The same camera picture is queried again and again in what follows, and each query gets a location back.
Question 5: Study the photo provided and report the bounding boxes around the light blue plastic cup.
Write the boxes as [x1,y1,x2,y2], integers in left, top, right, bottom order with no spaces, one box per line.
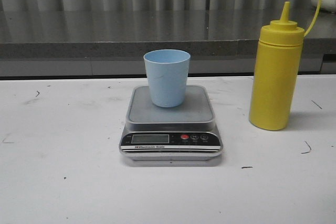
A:
[143,49,191,108]

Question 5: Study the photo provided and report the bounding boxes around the yellow squeeze bottle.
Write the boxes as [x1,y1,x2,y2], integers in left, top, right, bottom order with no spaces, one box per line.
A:
[249,0,322,131]

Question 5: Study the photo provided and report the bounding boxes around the silver digital kitchen scale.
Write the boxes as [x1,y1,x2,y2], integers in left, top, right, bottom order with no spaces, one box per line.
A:
[119,86,224,161]

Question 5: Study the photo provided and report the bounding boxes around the grey stone counter ledge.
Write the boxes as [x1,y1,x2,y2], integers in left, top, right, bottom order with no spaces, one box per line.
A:
[0,9,336,78]

